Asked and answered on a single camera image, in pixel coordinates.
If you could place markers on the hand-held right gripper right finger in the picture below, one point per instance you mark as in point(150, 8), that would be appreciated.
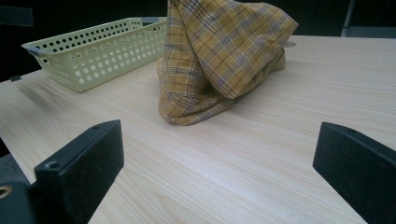
point(361, 171)

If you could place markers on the yellow plaid cloth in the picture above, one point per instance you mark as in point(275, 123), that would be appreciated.
point(218, 56)

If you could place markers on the black tape piece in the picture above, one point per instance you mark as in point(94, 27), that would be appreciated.
point(15, 78)

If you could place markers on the white metal stand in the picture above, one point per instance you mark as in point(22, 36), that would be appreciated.
point(367, 29)

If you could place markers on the pale yellow perforated plastic basket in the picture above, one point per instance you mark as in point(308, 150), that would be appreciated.
point(99, 59)

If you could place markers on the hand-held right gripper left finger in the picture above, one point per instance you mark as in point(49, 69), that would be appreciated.
point(84, 168)

